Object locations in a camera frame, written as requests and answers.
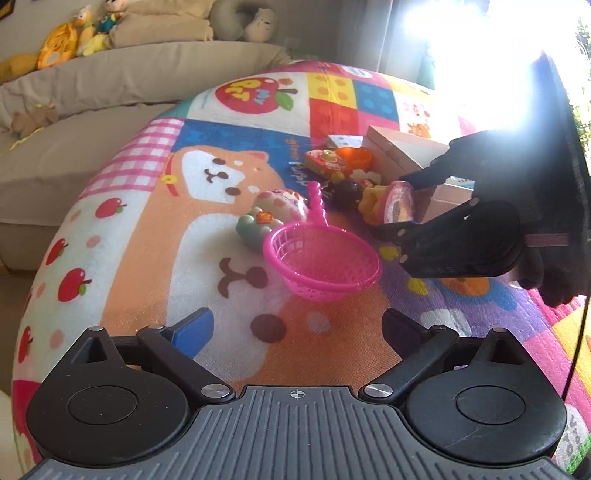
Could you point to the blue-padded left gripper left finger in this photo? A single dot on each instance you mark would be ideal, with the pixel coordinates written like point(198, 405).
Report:
point(171, 351)

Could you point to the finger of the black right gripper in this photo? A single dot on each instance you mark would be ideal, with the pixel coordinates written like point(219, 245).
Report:
point(488, 160)

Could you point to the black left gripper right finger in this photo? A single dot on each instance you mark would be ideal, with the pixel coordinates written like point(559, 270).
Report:
point(423, 352)

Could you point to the round pink donut toy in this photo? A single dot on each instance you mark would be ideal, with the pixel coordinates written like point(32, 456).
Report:
point(398, 203)

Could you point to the yellow toy figure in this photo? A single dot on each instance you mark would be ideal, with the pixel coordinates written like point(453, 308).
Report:
point(372, 205)

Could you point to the pink plastic toy strainer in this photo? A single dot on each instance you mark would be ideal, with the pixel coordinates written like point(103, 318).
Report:
point(320, 262)

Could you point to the dark round toy figure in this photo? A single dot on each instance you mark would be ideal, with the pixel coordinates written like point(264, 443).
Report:
point(342, 195)

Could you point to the pastel green pink squishy toy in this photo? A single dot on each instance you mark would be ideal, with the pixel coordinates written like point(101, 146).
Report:
point(270, 210)

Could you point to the orange toy cup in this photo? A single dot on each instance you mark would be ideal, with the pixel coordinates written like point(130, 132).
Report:
point(354, 159)

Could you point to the pink cardboard box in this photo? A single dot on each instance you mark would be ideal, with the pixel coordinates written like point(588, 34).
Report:
point(396, 154)

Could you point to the colourful cartoon play mat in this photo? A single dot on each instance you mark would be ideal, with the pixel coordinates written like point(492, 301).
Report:
point(152, 238)

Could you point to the grey neck pillow plush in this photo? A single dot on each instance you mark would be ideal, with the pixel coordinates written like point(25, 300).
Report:
point(253, 21)

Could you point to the beige sofa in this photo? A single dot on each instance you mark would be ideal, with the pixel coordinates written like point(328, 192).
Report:
point(102, 100)

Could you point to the small brown plush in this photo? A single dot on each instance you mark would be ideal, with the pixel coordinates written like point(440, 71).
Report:
point(26, 123)

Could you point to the yellow plush toy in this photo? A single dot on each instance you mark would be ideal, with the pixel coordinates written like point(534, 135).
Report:
point(70, 40)

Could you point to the beige folded cushion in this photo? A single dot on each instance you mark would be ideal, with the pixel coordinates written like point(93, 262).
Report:
point(152, 22)

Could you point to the doll with blue outfit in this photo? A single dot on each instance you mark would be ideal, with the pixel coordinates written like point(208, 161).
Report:
point(112, 13)

